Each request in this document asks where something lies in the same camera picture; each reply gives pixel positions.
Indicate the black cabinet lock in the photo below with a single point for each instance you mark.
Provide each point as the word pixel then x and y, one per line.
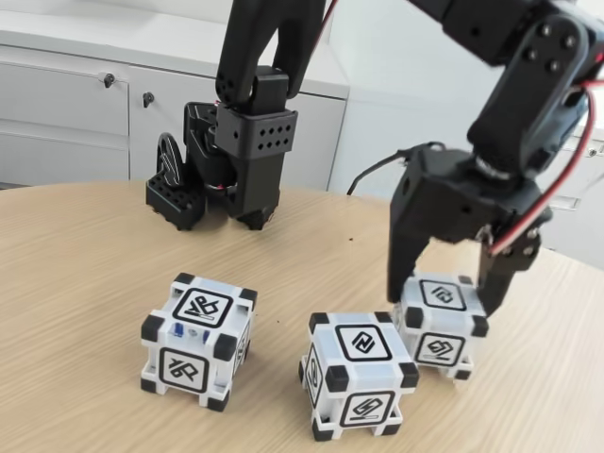
pixel 109 79
pixel 148 98

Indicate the white cube with N symbol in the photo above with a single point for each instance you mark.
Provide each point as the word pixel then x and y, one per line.
pixel 358 342

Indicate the white low cabinet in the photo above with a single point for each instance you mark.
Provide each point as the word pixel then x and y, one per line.
pixel 56 118

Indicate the silver cabinet lock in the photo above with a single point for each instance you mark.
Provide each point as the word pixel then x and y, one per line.
pixel 592 151

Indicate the white cube with nested-squares symbol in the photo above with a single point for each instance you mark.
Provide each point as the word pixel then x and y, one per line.
pixel 439 347

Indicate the black round clamp knob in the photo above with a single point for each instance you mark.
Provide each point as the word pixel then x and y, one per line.
pixel 165 160

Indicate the white drawer cabinet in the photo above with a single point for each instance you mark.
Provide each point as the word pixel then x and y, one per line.
pixel 566 222

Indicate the grey metal post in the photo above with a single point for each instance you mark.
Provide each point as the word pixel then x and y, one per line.
pixel 472 94

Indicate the white cube with blue inside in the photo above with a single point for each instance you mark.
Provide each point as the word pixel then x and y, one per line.
pixel 184 373

